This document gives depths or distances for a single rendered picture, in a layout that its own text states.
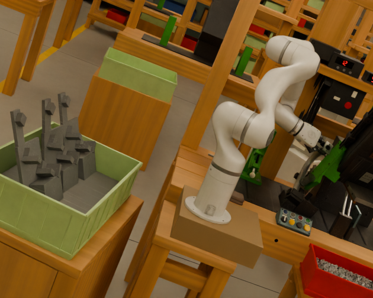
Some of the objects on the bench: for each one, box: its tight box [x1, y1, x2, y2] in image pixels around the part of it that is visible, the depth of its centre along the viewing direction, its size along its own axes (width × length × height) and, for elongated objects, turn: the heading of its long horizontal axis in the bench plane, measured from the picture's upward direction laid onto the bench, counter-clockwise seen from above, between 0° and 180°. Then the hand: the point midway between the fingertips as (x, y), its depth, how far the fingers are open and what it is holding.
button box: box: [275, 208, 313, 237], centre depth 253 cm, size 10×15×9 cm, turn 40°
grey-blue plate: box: [343, 205, 362, 240], centre depth 266 cm, size 10×2×14 cm, turn 130°
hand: (323, 148), depth 274 cm, fingers closed on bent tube, 3 cm apart
